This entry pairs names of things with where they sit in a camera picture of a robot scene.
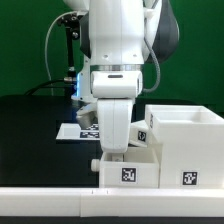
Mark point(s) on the small white drawer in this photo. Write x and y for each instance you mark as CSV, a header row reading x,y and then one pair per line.
x,y
139,134

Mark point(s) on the marker tag sheet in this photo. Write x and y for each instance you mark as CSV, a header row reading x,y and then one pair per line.
x,y
72,131

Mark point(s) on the white front barrier rail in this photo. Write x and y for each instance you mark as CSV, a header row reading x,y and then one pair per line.
x,y
95,202

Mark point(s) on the white drawer with knob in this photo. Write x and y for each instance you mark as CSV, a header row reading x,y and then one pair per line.
x,y
138,169

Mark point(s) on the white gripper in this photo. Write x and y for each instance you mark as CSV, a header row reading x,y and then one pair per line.
x,y
115,92

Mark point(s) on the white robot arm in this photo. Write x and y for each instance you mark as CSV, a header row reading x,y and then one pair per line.
x,y
118,37

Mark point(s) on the large white drawer housing box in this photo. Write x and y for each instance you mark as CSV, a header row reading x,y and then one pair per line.
x,y
189,142

